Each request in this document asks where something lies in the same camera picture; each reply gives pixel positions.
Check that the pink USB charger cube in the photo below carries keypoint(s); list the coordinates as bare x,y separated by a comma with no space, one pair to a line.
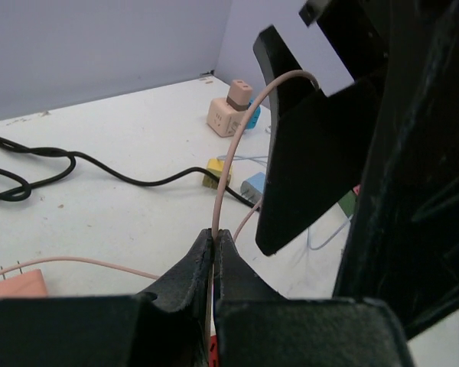
23,285

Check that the blue USB charger cube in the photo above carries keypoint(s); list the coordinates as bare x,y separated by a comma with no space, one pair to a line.
252,188

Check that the yellow charger plug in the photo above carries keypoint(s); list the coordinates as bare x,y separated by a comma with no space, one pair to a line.
215,167

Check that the beige cube socket adapter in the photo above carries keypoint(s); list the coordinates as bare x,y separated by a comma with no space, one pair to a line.
223,118

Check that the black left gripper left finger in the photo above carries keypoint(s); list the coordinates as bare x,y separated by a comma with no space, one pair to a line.
166,324

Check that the brown plug on adapter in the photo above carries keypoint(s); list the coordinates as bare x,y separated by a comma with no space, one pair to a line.
239,95

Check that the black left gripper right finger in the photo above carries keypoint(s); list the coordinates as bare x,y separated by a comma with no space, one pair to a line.
257,326

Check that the beige power strip red sockets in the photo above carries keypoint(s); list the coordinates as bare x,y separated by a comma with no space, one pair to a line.
213,358

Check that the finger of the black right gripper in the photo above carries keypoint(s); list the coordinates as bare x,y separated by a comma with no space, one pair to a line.
324,145

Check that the blue round adapter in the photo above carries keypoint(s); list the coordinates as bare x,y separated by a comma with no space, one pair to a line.
252,123

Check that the green power strip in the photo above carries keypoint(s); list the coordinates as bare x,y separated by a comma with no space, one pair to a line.
347,203

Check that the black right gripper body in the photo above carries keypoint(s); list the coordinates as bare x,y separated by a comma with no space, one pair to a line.
416,203

